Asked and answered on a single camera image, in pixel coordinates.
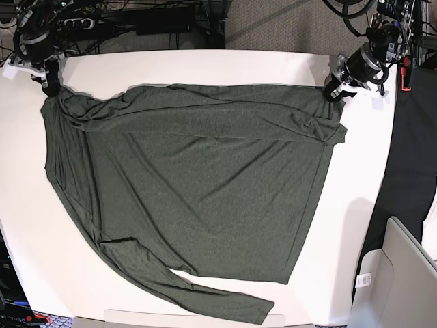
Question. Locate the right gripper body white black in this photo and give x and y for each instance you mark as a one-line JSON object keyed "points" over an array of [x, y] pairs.
{"points": [[13, 65]]}

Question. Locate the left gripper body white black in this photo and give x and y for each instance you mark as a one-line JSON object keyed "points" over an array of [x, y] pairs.
{"points": [[380, 98]]}

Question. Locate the dark green long-sleeve shirt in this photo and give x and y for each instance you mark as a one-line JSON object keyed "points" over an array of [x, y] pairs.
{"points": [[213, 181]]}

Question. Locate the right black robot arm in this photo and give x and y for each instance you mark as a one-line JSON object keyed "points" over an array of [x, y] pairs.
{"points": [[36, 50]]}

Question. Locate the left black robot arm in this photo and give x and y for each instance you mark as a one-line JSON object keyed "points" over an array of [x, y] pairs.
{"points": [[390, 39]]}

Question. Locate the red black table clamp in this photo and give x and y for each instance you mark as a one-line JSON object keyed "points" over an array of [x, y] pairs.
{"points": [[408, 64]]}

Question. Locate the black box under table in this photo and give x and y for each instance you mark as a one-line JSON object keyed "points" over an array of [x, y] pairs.
{"points": [[164, 22]]}

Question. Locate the white barcode label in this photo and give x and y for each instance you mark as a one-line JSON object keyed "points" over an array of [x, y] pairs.
{"points": [[363, 280]]}

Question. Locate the beige plastic bin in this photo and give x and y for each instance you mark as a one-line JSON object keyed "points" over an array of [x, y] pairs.
{"points": [[403, 286]]}

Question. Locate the red clamp lower left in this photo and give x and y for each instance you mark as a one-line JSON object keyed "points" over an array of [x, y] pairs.
{"points": [[37, 319]]}

